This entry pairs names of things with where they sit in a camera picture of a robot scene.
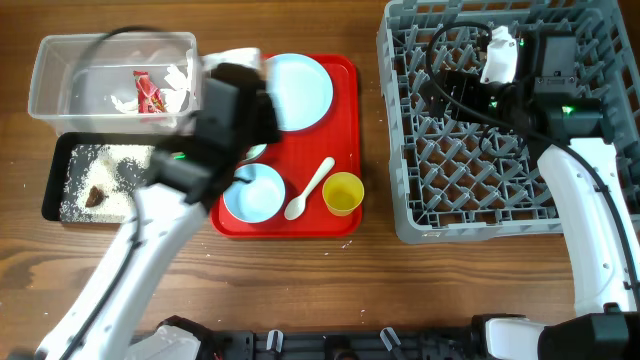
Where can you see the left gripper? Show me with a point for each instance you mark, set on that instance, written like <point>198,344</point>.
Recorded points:
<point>275,135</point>

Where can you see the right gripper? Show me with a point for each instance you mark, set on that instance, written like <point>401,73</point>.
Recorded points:
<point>465,86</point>

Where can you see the light green bowl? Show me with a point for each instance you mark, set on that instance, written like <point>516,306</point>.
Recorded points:
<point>255,152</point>

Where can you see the large light blue plate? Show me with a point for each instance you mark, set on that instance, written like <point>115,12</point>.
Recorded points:
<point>301,90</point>

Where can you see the small light blue plate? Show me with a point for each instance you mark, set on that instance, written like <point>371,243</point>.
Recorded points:
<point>256,195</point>

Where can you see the white napkin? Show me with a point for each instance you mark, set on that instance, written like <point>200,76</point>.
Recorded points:
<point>174,94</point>

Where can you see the white plastic spoon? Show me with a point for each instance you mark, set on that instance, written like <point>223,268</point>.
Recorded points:
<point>297,205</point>

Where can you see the yellow plastic cup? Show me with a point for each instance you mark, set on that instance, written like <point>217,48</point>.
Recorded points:
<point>342,193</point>

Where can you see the red snack wrapper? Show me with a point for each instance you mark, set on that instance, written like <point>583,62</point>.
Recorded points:
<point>149,95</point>

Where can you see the brown food scrap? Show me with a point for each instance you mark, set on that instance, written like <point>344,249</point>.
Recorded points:
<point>95,197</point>

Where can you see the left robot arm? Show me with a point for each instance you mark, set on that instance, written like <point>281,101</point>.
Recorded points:
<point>186,176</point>

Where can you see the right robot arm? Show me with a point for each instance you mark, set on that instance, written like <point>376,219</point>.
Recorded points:
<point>529,86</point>

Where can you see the grey dishwasher rack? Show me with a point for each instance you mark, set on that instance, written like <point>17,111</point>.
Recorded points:
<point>453,181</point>

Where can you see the clear plastic waste bin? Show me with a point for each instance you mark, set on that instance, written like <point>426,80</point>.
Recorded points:
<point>75,75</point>

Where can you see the red serving tray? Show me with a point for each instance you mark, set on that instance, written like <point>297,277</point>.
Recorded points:
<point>297,157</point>

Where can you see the spilled white rice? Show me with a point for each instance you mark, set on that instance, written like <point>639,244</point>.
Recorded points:
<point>116,169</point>

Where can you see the black rectangular tray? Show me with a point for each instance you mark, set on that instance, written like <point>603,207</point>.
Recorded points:
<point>53,196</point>

